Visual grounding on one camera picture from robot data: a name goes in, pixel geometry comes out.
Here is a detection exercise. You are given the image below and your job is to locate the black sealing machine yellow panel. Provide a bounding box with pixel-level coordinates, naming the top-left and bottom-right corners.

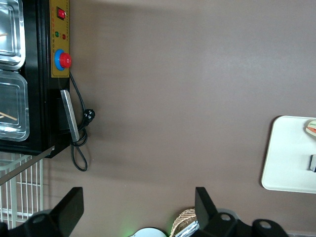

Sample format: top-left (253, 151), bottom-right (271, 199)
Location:
top-left (0, 0), bottom-right (72, 186)

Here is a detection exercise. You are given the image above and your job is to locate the black power cable with plug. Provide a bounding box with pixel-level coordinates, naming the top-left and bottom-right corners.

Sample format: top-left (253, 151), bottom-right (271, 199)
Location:
top-left (69, 71), bottom-right (97, 172)

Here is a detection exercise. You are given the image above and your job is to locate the aluminium foil tray stack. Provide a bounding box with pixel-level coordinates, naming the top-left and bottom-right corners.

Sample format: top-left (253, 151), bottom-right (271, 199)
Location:
top-left (176, 220), bottom-right (200, 237)

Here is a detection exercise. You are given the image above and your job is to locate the white wire basket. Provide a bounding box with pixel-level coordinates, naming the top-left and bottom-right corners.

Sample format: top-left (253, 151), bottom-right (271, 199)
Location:
top-left (0, 152), bottom-right (44, 231)

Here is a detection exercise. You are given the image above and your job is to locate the wrapped triangle sandwich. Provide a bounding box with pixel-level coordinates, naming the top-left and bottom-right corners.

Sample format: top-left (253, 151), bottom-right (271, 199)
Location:
top-left (304, 118), bottom-right (316, 138)

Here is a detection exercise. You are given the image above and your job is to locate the light wicker basket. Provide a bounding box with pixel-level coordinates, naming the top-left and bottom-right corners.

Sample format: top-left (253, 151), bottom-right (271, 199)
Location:
top-left (172, 207), bottom-right (198, 237)

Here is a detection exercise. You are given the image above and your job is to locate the wooden stick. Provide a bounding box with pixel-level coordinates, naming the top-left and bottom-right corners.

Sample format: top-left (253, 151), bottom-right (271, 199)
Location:
top-left (0, 112), bottom-right (18, 121)

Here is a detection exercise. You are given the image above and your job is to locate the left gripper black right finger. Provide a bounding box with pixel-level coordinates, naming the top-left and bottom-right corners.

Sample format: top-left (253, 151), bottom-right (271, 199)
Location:
top-left (195, 187), bottom-right (220, 231)

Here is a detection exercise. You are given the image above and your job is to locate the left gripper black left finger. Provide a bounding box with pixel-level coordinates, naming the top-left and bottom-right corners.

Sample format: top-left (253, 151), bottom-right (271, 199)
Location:
top-left (50, 187), bottom-right (85, 236)

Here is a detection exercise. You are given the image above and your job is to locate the foil container in machine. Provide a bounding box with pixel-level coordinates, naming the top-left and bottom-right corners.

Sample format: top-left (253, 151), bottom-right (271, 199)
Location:
top-left (0, 70), bottom-right (31, 142)
top-left (0, 0), bottom-right (26, 71)

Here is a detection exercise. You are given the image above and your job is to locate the beige serving tray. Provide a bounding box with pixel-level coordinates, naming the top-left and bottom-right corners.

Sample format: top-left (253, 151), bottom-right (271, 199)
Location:
top-left (261, 115), bottom-right (316, 194)

